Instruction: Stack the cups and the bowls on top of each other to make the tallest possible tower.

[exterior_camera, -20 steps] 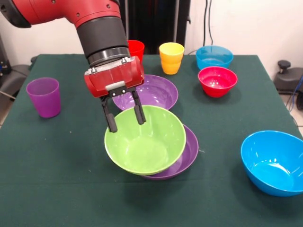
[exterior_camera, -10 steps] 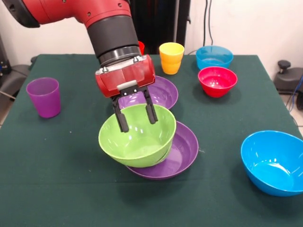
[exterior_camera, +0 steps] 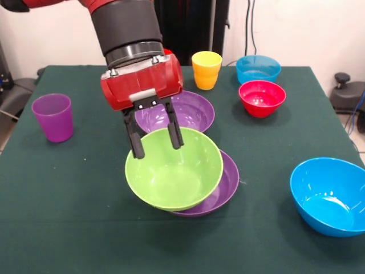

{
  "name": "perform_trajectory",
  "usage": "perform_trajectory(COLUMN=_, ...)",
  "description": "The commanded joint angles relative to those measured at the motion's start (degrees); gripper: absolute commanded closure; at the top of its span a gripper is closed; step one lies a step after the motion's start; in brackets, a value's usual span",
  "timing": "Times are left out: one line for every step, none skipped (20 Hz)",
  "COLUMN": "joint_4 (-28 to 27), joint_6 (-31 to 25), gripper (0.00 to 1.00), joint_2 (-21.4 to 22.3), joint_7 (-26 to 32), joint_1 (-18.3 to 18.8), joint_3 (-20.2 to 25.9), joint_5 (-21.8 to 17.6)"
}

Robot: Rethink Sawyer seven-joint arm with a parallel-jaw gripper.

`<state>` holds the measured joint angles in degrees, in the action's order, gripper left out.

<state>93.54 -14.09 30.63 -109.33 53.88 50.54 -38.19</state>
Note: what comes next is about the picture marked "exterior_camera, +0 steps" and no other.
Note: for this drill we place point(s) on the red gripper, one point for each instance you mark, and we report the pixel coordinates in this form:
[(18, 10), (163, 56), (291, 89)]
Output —
[(142, 85)]

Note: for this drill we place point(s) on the large green bowl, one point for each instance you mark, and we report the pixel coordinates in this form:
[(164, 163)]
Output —
[(176, 177)]

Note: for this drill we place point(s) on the large purple bowl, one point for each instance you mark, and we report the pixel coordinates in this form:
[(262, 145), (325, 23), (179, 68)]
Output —
[(228, 177), (194, 111)]

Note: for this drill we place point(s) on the large blue bowl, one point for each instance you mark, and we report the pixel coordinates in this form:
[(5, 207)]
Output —
[(328, 199)]

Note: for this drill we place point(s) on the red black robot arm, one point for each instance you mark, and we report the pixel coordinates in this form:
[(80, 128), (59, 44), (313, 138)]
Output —
[(125, 25)]

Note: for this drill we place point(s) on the yellow cup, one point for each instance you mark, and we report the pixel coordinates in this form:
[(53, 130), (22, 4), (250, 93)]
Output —
[(206, 71)]

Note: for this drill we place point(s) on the red cup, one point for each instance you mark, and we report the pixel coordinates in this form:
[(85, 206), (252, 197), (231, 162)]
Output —
[(168, 52)]

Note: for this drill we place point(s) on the purple cup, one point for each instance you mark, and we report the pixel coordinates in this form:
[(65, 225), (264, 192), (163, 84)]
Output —
[(54, 120)]

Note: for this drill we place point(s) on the dark green tablecloth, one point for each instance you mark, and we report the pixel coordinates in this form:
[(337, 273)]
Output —
[(71, 199)]

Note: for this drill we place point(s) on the small red bowl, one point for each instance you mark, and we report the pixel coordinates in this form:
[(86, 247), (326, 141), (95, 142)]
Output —
[(261, 100)]

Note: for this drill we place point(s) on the small blue bowl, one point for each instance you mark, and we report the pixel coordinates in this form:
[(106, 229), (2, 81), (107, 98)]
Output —
[(256, 71)]

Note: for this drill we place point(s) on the dark grey equipment base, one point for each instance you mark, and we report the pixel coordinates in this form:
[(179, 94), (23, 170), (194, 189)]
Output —
[(348, 94), (17, 94)]

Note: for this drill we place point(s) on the black equipment rack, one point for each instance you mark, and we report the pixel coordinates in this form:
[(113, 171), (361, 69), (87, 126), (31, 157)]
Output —
[(4, 71)]

